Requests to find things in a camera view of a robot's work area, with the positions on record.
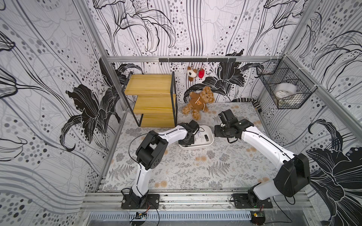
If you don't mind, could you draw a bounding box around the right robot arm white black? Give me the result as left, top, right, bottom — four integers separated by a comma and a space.
214, 109, 311, 206

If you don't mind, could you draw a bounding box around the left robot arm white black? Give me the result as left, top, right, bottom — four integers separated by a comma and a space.
131, 120, 199, 198

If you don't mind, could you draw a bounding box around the white plastic storage box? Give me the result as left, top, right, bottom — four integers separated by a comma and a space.
178, 125, 214, 150

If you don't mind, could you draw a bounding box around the brown teddy bear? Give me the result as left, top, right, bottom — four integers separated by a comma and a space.
182, 86, 215, 121

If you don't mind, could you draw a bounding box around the striped fabric piece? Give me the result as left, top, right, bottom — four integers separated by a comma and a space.
232, 98, 262, 113

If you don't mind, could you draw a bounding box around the small hanging plush dog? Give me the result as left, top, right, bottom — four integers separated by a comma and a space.
187, 66, 198, 82

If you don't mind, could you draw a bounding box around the red hanging plush toy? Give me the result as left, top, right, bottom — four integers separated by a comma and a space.
198, 69, 205, 79

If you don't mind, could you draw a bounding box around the white tape roll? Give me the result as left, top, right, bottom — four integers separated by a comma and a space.
274, 82, 297, 99

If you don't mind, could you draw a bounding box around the small black electronics module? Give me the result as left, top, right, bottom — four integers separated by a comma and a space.
250, 211, 266, 226

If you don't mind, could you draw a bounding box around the small circuit board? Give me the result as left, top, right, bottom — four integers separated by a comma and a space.
134, 212, 148, 220

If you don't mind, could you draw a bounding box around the wooden shelf black metal frame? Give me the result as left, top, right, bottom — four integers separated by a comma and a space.
121, 72, 178, 128

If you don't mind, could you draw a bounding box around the black wire basket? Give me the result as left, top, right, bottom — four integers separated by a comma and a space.
256, 59, 317, 109

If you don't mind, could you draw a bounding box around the black hook rail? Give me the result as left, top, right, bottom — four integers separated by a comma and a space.
158, 57, 237, 63

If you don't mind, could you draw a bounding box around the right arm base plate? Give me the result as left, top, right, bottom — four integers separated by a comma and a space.
230, 193, 273, 210

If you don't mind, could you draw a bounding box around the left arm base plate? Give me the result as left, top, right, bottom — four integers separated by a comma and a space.
121, 188, 160, 210

